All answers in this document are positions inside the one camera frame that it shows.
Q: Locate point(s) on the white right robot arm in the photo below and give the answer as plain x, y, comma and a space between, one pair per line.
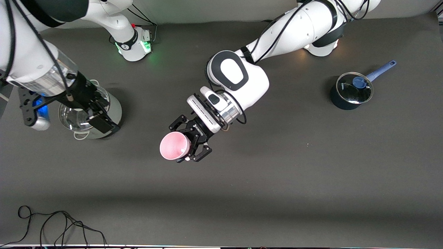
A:
31, 58

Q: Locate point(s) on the pink plastic cup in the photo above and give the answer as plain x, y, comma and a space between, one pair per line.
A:
173, 147

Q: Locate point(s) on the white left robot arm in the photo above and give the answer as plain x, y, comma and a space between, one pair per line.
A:
242, 90

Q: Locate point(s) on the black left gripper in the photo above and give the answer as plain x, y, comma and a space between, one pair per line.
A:
201, 131

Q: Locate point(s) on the pale green stockpot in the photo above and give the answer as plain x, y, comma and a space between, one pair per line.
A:
115, 110

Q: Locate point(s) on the dark grey table cloth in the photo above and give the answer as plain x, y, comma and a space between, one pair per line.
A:
277, 190

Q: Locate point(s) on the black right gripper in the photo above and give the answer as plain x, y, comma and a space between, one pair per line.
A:
82, 92

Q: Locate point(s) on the dark blue saucepan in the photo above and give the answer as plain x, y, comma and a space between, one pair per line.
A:
337, 102

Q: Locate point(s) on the black aluminium frame rail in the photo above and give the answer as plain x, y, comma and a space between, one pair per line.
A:
440, 13

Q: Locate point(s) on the glass lid with blue knob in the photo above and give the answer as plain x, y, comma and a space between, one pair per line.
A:
347, 91

